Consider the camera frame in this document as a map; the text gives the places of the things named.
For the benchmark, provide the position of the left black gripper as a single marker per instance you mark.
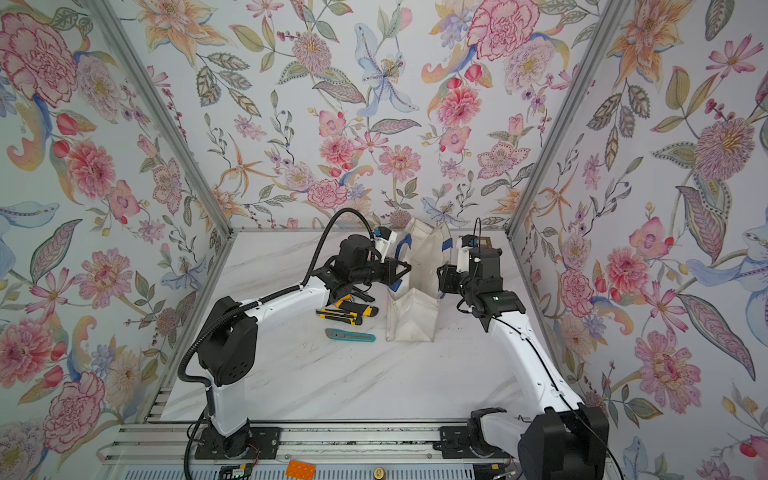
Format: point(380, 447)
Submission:
point(388, 272)

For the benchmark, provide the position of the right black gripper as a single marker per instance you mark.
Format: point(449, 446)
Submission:
point(449, 281)

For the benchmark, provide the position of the white canvas cartoon pouch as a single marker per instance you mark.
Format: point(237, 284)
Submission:
point(413, 303)

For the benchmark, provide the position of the yellow black utility knife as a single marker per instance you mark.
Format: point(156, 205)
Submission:
point(359, 309)

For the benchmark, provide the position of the small yellow black knife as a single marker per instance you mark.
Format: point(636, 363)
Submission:
point(340, 316)

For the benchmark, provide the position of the teal utility knife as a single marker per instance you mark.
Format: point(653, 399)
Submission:
point(342, 335)

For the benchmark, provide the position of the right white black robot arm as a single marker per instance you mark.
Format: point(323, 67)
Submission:
point(558, 437)

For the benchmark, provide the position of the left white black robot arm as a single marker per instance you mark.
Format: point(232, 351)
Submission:
point(226, 346)

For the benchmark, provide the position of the orange plastic block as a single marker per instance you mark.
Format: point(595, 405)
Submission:
point(299, 470)

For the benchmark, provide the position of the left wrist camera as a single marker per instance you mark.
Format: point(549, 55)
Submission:
point(384, 239)

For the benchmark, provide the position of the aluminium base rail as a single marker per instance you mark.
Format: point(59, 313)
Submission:
point(314, 442)

